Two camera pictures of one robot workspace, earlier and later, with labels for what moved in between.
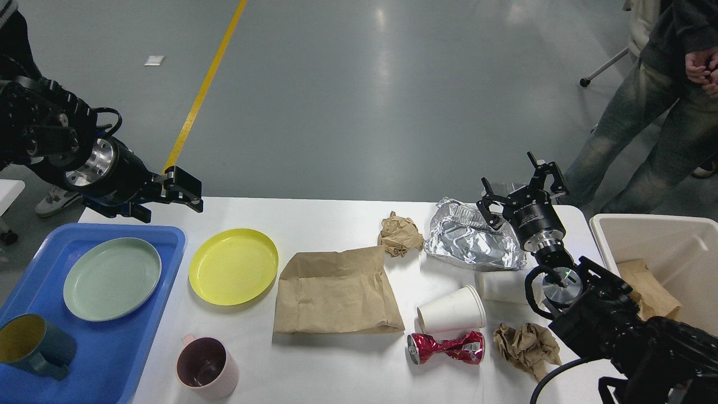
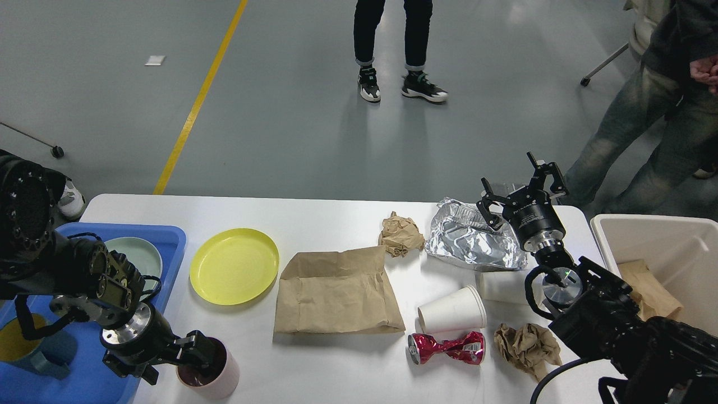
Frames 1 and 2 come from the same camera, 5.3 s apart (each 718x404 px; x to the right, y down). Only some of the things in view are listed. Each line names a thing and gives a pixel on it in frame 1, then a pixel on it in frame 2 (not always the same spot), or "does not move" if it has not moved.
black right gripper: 535,219 does not move
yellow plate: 233,266 does not move
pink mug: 206,368 does not move
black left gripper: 114,174 -> 149,338
